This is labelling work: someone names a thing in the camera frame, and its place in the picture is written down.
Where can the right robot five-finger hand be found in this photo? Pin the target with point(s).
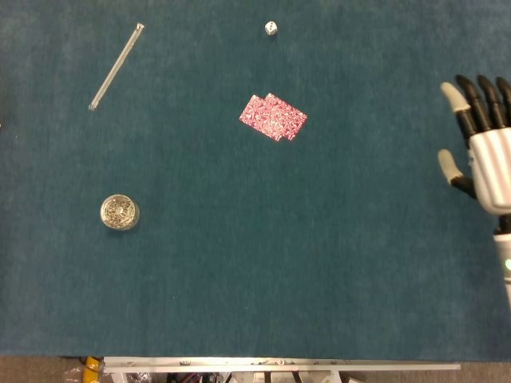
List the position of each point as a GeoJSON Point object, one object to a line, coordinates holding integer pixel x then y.
{"type": "Point", "coordinates": [493, 167]}

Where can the white die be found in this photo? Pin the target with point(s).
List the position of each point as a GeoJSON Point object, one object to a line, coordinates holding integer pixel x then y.
{"type": "Point", "coordinates": [271, 28]}

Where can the red patterned playing card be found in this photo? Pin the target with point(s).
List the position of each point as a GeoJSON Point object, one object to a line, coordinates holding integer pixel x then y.
{"type": "Point", "coordinates": [251, 113]}
{"type": "Point", "coordinates": [297, 121]}

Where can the teal felt table mat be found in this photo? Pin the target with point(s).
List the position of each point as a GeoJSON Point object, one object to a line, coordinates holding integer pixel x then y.
{"type": "Point", "coordinates": [223, 247]}

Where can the round glass jar with metal bits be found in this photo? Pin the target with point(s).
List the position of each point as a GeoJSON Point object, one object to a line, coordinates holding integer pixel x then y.
{"type": "Point", "coordinates": [119, 211]}

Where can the clear glass rod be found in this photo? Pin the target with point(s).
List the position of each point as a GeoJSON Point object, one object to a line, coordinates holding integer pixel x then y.
{"type": "Point", "coordinates": [116, 66]}

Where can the yellow object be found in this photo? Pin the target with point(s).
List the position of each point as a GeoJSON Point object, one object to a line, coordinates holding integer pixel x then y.
{"type": "Point", "coordinates": [91, 369]}

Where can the white metal frame bar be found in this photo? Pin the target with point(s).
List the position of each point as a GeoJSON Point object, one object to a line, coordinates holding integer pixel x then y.
{"type": "Point", "coordinates": [279, 365]}

